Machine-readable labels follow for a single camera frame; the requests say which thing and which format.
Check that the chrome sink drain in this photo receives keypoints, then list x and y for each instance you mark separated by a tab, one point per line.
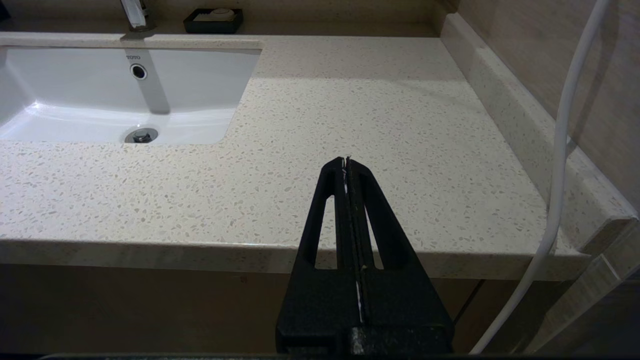
141	135

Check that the black soap dish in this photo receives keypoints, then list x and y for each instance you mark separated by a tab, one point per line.
190	26

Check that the white ceramic sink basin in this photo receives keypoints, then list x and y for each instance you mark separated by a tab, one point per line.
75	90

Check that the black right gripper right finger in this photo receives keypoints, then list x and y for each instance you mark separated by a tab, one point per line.
400	300

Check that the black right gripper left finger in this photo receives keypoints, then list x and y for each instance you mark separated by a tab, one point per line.
320	300

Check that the brown vanity cabinet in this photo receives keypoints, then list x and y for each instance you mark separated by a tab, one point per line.
150	310

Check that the round pale soap bar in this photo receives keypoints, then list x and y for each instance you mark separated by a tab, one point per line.
222	12

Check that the chrome faucet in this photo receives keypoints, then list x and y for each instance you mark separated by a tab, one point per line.
132	15

